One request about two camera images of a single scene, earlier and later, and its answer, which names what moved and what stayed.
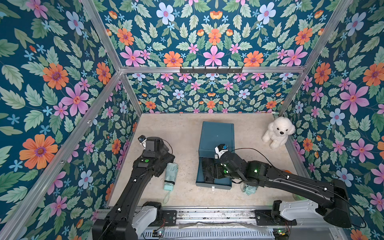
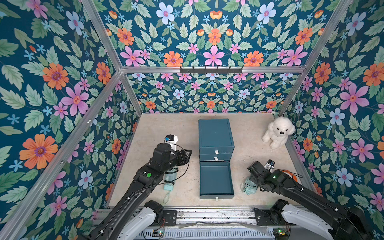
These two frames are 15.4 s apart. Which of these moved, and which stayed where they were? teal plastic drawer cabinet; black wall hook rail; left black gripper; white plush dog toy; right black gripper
Moved: teal plastic drawer cabinet; left black gripper; right black gripper
Stayed: white plush dog toy; black wall hook rail
